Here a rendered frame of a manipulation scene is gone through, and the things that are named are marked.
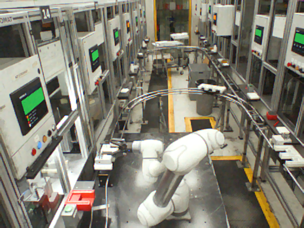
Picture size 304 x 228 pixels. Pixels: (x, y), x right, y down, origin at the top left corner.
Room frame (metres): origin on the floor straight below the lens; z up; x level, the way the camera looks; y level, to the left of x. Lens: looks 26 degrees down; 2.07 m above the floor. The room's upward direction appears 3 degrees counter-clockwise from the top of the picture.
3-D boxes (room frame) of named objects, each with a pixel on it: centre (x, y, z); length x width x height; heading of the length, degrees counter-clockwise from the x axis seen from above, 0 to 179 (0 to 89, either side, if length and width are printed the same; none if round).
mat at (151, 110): (6.12, -0.20, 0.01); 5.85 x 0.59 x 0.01; 176
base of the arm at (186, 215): (1.31, -0.14, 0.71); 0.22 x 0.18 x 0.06; 176
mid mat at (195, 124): (3.61, -0.80, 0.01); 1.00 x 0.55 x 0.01; 176
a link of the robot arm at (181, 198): (1.28, -0.13, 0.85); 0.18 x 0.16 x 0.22; 129
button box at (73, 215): (1.01, 0.51, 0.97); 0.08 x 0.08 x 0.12; 86
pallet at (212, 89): (3.28, -0.83, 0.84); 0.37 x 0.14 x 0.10; 54
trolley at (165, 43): (7.05, -0.47, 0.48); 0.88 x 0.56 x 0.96; 104
